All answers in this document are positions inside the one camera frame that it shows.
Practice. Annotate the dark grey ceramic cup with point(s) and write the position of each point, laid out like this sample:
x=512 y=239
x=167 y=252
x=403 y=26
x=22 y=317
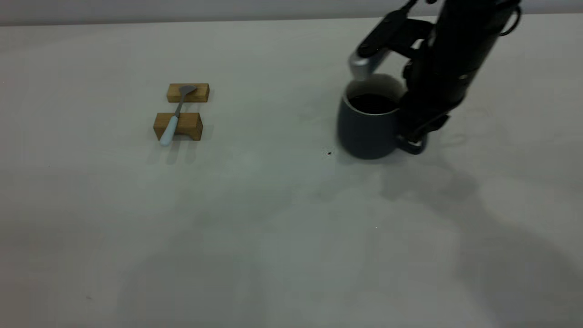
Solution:
x=364 y=136

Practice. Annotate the notched wooden block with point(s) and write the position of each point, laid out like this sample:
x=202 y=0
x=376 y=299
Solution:
x=191 y=124

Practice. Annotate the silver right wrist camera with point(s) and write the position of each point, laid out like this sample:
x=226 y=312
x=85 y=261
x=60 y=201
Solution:
x=364 y=66

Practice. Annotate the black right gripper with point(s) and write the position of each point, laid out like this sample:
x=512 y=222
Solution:
x=446 y=68

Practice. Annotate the flat wooden block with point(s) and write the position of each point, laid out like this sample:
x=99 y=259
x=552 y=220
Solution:
x=201 y=94

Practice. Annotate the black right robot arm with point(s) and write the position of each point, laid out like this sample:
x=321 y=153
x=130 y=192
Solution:
x=473 y=13

